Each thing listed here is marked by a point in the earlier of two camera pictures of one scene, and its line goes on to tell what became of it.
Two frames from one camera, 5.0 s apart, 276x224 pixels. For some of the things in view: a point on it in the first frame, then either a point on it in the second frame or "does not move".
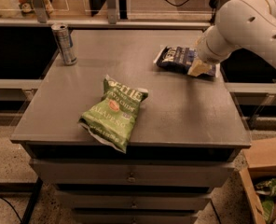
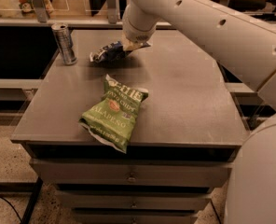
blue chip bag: (179, 59) -> (109, 52)
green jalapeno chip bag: (111, 119) does not move
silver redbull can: (64, 43) does not move
